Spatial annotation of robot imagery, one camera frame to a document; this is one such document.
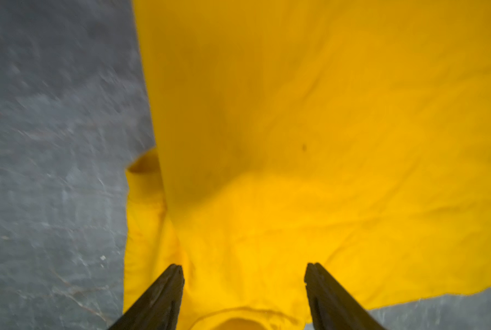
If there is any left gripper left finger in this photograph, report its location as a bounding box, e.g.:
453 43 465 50
109 264 185 330

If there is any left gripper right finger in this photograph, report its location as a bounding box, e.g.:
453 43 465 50
305 263 384 330

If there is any yellow t-shirt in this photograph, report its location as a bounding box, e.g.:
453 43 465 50
124 1 491 329

